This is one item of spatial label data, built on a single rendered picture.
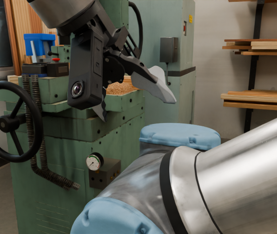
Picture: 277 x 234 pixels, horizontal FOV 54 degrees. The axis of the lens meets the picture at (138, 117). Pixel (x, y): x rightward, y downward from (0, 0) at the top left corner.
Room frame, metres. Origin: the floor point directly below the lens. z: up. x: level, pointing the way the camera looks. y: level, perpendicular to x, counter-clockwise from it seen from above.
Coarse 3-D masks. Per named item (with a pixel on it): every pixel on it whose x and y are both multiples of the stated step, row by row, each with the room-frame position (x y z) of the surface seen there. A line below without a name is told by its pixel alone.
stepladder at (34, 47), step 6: (24, 36) 1.99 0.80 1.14; (30, 36) 1.98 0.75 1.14; (36, 36) 1.96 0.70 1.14; (42, 36) 1.95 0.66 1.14; (48, 36) 2.01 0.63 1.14; (54, 36) 2.08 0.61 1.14; (30, 42) 1.96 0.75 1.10; (36, 42) 1.94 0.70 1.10; (42, 42) 2.11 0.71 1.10; (48, 42) 2.10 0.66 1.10; (54, 42) 2.11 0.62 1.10; (30, 48) 1.96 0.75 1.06; (36, 48) 1.95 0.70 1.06; (42, 48) 2.11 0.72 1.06; (48, 48) 2.08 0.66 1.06; (30, 54) 1.96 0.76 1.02; (36, 54) 1.95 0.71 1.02; (42, 54) 1.96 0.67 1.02; (36, 60) 1.93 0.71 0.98; (42, 60) 1.99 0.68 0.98; (48, 60) 2.01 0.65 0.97
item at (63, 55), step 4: (52, 48) 1.19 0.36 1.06; (56, 48) 1.18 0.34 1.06; (60, 48) 1.17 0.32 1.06; (64, 48) 1.17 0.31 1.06; (68, 48) 1.19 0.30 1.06; (56, 52) 1.18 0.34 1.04; (60, 52) 1.17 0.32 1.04; (64, 52) 1.17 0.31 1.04; (68, 52) 1.19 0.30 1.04; (52, 56) 1.19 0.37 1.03; (56, 56) 1.18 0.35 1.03; (60, 56) 1.17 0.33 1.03; (64, 56) 1.17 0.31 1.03; (68, 56) 1.19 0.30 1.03; (52, 60) 1.19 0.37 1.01; (60, 60) 1.17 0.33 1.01; (64, 60) 1.17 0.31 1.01; (68, 60) 1.19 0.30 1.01
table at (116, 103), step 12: (0, 96) 1.16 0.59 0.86; (12, 96) 1.13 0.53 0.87; (108, 96) 0.96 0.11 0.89; (120, 96) 0.94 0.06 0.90; (132, 96) 1.03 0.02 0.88; (24, 108) 0.99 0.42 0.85; (48, 108) 0.94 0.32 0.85; (60, 108) 0.96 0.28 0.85; (108, 108) 0.96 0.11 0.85; (120, 108) 0.94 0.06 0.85
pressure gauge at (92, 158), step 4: (96, 152) 0.94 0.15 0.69; (88, 156) 0.92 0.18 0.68; (92, 156) 0.92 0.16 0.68; (96, 156) 0.91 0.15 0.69; (100, 156) 0.92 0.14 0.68; (88, 160) 0.92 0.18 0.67; (92, 160) 0.92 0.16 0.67; (96, 160) 0.91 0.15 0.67; (100, 160) 0.91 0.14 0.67; (88, 164) 0.93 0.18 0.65; (92, 164) 0.92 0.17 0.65; (96, 164) 0.91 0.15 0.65; (100, 164) 0.91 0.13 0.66; (92, 168) 0.92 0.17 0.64; (96, 168) 0.91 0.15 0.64; (96, 172) 0.94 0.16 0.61
